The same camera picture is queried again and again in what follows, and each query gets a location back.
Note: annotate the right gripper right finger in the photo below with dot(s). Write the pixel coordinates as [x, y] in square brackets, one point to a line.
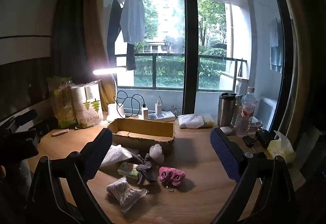
[228, 152]

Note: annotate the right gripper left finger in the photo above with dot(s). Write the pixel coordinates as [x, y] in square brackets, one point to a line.
[94, 153]

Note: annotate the white waffle cloth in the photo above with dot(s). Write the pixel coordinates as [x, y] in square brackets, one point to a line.
[118, 153]

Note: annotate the cotton swab pack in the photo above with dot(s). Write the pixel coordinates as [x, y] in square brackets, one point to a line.
[126, 195]

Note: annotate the bubble wrap piece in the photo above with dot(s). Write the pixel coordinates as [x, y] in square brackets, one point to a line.
[156, 153]

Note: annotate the pink plush toy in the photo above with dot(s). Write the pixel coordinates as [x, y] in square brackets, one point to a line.
[171, 176]

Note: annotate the black keys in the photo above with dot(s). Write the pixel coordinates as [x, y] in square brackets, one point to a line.
[249, 141]

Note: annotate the white earbud case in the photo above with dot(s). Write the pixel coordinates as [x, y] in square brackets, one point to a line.
[227, 130]

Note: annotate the plastic water bottle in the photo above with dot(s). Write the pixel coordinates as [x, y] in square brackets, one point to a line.
[248, 104]

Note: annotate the beige folding knife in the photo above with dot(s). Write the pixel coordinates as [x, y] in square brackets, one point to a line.
[60, 132]

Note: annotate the white desk lamp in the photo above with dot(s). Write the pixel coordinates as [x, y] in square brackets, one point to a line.
[108, 91]

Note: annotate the steel thermos mug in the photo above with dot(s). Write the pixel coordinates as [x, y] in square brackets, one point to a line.
[225, 109]

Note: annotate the paper cup package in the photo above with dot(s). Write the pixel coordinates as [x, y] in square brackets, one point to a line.
[87, 104]

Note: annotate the yellow tissue pack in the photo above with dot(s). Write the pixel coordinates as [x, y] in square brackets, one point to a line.
[281, 146]

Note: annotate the cardboard box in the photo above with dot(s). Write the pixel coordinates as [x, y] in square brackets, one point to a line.
[143, 134]

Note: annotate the white plastic packet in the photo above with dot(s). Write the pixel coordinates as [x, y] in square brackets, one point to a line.
[195, 121]

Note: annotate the green snack bag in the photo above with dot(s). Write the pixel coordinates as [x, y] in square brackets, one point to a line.
[61, 101]

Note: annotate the blue white box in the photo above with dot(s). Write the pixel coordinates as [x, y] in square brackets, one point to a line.
[165, 116]

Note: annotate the white charger plug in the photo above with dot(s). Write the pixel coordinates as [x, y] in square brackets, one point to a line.
[158, 106]

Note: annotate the balcony railing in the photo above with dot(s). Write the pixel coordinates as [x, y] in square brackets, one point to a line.
[166, 71]

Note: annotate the brown curtain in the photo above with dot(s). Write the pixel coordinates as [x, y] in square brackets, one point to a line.
[94, 29]

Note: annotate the blue hanging towel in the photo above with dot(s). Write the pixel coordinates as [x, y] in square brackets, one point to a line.
[276, 45]

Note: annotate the light blue hanging shirt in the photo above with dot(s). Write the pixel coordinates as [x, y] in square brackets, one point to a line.
[132, 21]

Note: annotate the white charger with cable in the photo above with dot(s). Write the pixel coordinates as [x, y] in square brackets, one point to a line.
[138, 107]

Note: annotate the black window frame post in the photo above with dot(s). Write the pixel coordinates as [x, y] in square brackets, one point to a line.
[191, 57]

